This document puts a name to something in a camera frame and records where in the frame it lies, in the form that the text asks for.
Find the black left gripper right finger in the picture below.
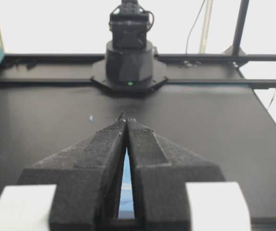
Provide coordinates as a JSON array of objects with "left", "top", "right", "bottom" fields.
[{"left": 127, "top": 118, "right": 225, "bottom": 231}]

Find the thin black cable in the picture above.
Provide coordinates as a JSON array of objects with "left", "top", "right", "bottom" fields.
[{"left": 185, "top": 0, "right": 207, "bottom": 55}]

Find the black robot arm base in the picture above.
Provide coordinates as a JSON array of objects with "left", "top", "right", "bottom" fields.
[{"left": 91, "top": 0, "right": 168, "bottom": 93}]

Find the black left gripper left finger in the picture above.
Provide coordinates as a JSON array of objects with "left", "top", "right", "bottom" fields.
[{"left": 17, "top": 114, "right": 127, "bottom": 231}]

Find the blue towel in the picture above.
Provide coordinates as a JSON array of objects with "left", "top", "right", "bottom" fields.
[{"left": 118, "top": 149, "right": 135, "bottom": 219}]

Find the black metal frame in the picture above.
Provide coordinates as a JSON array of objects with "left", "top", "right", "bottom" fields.
[{"left": 0, "top": 0, "right": 276, "bottom": 92}]

